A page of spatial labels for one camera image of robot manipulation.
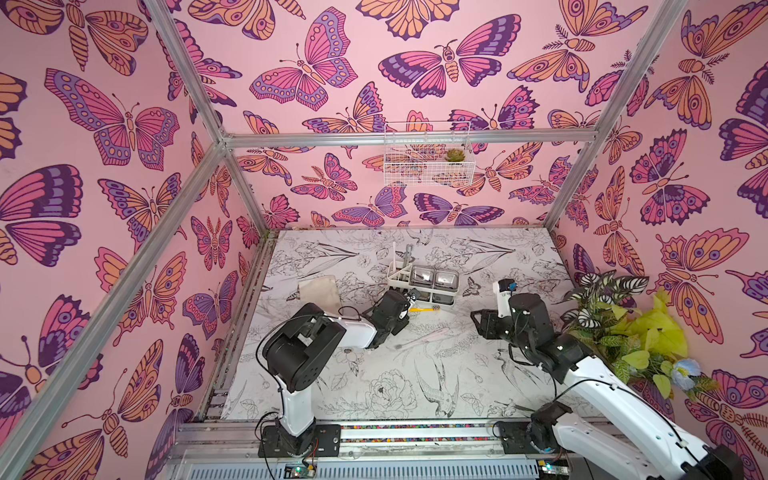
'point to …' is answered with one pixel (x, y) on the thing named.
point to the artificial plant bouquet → (641, 342)
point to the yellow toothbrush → (434, 308)
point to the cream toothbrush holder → (401, 278)
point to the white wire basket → (415, 154)
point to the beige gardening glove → (323, 291)
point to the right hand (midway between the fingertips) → (480, 311)
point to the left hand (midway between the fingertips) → (401, 305)
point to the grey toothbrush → (408, 254)
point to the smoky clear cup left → (422, 276)
